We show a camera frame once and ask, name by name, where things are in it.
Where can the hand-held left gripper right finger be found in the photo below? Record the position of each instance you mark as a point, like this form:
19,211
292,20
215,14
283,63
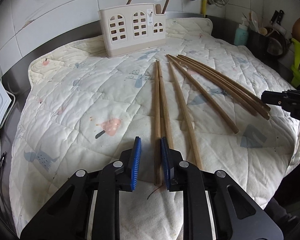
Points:
165,165

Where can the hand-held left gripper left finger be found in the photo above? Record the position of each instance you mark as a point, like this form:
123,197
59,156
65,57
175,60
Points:
135,162

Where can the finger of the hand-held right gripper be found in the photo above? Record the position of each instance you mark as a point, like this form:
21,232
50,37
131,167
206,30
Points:
273,97

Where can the cream plastic utensil holder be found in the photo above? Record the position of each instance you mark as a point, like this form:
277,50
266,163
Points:
130,37

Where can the red thread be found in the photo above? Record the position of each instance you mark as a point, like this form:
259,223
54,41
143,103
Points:
153,192

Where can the green plastic rack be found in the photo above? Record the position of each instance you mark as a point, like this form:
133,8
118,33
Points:
297,70

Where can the black utensil container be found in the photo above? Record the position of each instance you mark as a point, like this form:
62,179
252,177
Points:
257,45

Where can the small wooden spoon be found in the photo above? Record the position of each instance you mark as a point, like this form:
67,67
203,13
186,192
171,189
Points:
263,31

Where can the teal plastic bottle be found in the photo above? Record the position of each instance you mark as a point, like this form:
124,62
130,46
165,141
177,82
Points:
240,36

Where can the pale wooden spatula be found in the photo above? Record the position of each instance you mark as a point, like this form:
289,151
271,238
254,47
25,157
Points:
254,20

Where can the white quilted printed mat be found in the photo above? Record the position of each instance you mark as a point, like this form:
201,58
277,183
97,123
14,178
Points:
90,92

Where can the metal water valve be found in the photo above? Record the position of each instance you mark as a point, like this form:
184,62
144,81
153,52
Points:
217,1

